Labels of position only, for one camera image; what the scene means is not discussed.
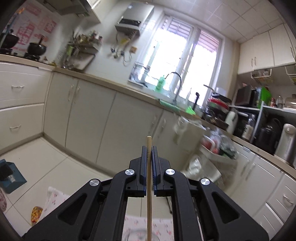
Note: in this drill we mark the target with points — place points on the white wall water heater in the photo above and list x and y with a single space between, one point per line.
135 18

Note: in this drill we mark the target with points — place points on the wooden chopstick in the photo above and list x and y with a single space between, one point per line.
149 189

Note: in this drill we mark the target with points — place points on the lower cabinet run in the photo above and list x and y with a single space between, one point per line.
105 127

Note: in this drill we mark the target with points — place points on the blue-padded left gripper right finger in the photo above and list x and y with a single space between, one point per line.
200 209

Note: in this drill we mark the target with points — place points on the upper wall cabinets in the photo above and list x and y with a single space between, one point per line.
270 49

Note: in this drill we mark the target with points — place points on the yellow patterned slipper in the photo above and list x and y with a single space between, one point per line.
35 215

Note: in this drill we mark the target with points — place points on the chrome kitchen faucet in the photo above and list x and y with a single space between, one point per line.
176 90

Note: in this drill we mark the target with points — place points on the black wok on stove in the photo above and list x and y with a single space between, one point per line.
37 49

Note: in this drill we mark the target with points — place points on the stacked dishes with red lid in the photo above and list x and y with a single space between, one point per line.
217 108

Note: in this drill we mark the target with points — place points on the blue dustpan with brush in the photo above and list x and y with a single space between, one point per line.
11 178

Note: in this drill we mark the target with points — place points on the white thermos pot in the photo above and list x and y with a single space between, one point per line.
285 146

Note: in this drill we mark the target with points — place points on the clear glass jar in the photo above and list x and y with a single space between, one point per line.
138 234

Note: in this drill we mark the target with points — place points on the kitchen window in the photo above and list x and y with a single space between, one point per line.
187 49

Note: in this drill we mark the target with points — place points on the green dish soap bottle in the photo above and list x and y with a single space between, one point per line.
160 84

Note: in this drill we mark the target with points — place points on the wall-mounted utensil rack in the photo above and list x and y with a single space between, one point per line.
81 51

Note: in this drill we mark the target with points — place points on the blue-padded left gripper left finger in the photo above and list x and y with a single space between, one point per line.
97 210

